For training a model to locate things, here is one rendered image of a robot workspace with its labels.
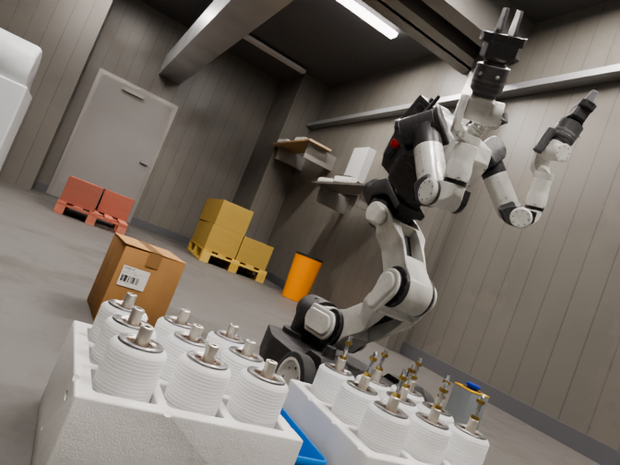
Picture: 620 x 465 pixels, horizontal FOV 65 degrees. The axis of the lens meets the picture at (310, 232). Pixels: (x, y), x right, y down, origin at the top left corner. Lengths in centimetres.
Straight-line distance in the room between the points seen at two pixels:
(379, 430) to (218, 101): 846
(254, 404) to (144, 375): 20
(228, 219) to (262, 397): 569
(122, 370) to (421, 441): 63
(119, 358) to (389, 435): 54
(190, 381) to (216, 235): 569
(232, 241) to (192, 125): 312
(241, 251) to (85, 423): 586
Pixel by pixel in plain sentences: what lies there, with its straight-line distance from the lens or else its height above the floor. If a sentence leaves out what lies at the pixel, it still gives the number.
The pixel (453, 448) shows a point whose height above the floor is 21.
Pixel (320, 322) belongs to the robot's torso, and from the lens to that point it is 189.
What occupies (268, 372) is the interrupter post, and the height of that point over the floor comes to 26.
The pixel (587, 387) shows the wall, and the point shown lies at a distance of 376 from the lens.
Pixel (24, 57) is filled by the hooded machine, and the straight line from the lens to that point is 600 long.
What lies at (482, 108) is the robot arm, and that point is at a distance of 145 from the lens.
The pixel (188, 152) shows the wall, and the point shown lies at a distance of 902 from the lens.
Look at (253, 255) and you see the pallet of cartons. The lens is 663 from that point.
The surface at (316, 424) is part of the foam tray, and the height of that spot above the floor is 15.
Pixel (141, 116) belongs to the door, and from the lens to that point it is 887.
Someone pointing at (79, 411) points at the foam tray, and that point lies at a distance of 81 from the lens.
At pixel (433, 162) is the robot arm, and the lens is 151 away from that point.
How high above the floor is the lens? 47
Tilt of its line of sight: 3 degrees up
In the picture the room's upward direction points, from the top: 22 degrees clockwise
